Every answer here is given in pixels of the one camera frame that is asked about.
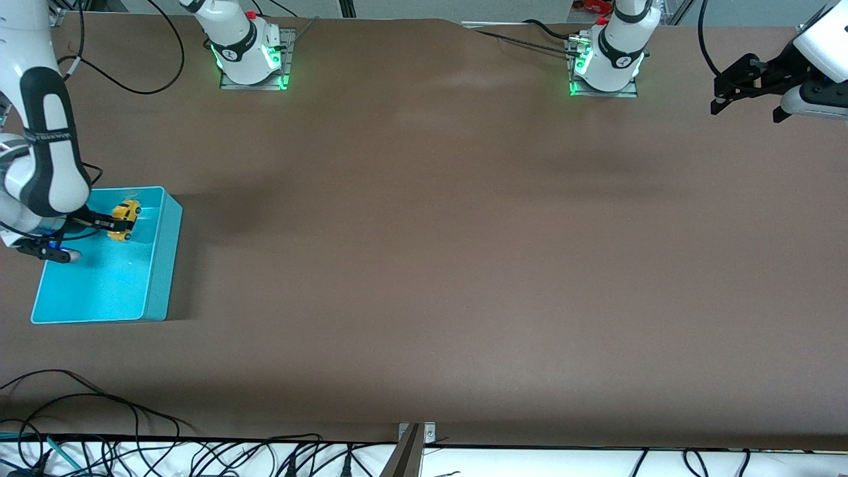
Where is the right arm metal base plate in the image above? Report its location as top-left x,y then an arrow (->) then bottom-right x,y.
219,26 -> 297,91

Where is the black looped cable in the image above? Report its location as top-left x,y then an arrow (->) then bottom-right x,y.
0,419 -> 48,477
0,394 -> 180,477

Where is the thin black floor cable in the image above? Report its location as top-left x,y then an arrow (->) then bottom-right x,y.
0,369 -> 196,431

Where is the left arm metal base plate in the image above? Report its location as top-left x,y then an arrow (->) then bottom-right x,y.
566,33 -> 640,99

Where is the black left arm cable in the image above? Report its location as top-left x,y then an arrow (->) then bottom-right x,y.
698,0 -> 727,79

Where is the teal plastic bin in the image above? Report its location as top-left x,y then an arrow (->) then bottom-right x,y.
30,185 -> 184,325

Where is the white lower shelf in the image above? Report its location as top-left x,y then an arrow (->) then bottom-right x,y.
0,434 -> 848,477

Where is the metal table clamp bracket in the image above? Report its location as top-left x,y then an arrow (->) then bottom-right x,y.
381,421 -> 438,477

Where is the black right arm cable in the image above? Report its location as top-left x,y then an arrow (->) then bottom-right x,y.
86,0 -> 186,95

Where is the teal pen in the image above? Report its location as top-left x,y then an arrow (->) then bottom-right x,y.
45,435 -> 85,472

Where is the black curved base cable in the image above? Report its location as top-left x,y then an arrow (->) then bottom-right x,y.
523,19 -> 577,40

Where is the black cable bundle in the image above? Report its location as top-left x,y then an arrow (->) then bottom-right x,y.
179,434 -> 325,477

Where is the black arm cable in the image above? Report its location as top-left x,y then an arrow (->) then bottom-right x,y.
86,0 -> 186,95
698,0 -> 727,79

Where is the yellow beetle toy car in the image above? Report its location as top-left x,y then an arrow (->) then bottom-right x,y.
108,200 -> 142,242

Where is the black braided base cable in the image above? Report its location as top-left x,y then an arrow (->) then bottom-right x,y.
474,29 -> 578,56

